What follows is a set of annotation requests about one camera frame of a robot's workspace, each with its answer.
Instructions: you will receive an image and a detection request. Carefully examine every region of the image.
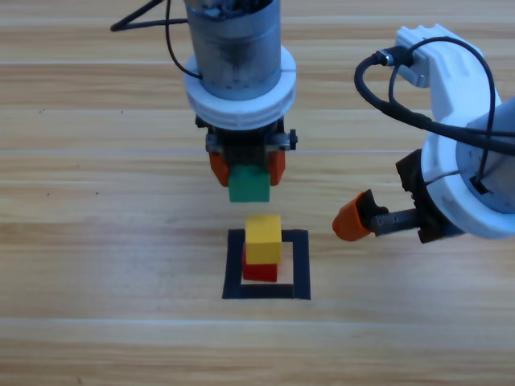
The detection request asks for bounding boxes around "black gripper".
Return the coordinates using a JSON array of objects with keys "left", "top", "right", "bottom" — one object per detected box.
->
[
  {"left": 332, "top": 148, "right": 464, "bottom": 244},
  {"left": 195, "top": 114, "right": 299, "bottom": 188}
]

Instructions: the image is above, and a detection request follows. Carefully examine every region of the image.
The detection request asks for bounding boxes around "thin black arm wire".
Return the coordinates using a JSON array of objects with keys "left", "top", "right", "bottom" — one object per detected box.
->
[
  {"left": 165, "top": 0, "right": 202, "bottom": 80},
  {"left": 388, "top": 35, "right": 498, "bottom": 190}
]

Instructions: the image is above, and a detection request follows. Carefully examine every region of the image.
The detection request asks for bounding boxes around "yellow wooden cube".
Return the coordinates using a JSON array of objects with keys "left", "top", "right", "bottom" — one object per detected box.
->
[{"left": 244, "top": 213, "right": 282, "bottom": 265}]

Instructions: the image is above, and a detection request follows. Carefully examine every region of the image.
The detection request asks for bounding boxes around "white camera mount collar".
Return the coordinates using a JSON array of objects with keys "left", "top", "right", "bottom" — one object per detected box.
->
[
  {"left": 396, "top": 23, "right": 515, "bottom": 240},
  {"left": 183, "top": 43, "right": 298, "bottom": 130}
]

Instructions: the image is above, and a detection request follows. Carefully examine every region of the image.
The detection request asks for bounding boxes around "black tape rectangle outline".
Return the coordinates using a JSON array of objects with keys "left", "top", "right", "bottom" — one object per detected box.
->
[{"left": 221, "top": 228, "right": 311, "bottom": 301}]

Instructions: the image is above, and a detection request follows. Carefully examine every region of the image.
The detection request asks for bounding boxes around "red wooden cube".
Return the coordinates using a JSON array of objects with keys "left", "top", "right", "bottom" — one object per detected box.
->
[{"left": 241, "top": 244, "right": 279, "bottom": 282}]

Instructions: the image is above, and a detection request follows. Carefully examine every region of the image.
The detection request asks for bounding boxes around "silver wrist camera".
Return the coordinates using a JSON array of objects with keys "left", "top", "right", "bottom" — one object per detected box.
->
[{"left": 398, "top": 60, "right": 430, "bottom": 88}]

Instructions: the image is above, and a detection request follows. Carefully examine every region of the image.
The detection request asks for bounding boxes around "green wooden cube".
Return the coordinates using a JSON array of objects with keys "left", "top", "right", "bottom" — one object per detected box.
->
[{"left": 228, "top": 163, "right": 270, "bottom": 203}]

